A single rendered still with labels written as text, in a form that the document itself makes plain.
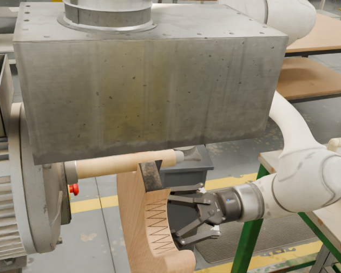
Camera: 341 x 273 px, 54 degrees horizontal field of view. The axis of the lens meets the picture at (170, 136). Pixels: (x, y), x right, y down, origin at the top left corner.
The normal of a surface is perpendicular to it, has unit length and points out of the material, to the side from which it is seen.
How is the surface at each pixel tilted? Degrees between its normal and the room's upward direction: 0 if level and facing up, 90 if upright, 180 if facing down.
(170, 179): 90
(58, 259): 0
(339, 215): 0
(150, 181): 26
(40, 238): 98
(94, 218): 0
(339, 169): 46
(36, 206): 70
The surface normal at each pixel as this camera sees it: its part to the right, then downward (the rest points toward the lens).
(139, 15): 0.80, 0.37
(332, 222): 0.07, -0.84
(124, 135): 0.31, 0.53
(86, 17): -0.29, 0.50
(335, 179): 0.30, -0.25
